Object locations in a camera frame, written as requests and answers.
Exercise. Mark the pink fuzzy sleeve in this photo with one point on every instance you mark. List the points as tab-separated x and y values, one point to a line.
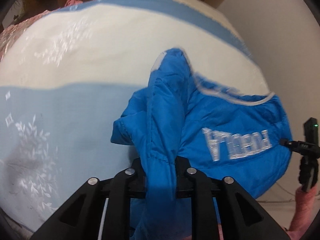
302	217

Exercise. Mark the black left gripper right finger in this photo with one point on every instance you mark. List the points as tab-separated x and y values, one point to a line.
222	209

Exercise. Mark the blue puffer jacket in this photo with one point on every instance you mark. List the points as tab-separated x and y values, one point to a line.
221	133

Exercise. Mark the blue and white bedsheet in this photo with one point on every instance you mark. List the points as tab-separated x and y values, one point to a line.
66	77

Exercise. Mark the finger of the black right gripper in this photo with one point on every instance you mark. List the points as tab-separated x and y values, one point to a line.
303	148

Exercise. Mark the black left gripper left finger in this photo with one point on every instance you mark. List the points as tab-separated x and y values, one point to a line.
99	209

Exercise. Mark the pink floral quilt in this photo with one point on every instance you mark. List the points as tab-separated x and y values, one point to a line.
18	26

